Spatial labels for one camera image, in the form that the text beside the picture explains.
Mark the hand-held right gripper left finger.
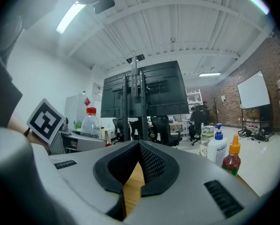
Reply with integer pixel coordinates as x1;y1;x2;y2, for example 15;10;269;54
49;140;139;220

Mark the black office chair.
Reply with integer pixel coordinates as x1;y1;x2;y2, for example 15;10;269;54
151;115;184;148
189;105;211;147

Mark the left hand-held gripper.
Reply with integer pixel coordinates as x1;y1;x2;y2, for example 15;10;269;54
26;97;107;155

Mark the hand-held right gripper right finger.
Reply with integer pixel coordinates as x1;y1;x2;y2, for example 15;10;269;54
125;140;260;225

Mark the pile of black cables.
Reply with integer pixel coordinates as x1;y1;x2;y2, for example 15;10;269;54
237;127;270;143

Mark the person's body in grey clothing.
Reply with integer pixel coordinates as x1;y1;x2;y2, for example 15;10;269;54
0;0;113;129

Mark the person's left forearm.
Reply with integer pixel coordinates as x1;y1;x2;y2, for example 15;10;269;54
7;112;52;155

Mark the white storage shelf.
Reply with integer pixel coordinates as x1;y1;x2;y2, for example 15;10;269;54
186;89;203;122

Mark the white pump bottle blue nozzle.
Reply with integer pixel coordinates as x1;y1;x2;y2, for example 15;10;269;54
207;123;228;167

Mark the clear plastic bottle red label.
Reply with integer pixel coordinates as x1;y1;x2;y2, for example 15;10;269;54
80;107;103;140

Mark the black coat rack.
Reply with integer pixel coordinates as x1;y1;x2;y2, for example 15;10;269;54
211;96;222;124

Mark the black head-worn camera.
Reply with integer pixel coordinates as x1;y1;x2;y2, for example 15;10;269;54
92;0;116;15

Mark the white whiteboard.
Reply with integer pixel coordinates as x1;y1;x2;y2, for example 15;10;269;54
236;70;276;141

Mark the orange drink bottle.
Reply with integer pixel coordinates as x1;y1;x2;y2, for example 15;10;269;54
221;134;242;177

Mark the white refrigerator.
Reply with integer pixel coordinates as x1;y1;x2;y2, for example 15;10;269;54
64;93;95;129

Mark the clear plastic bottle plain label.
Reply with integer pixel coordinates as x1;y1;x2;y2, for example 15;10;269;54
199;125;215;158

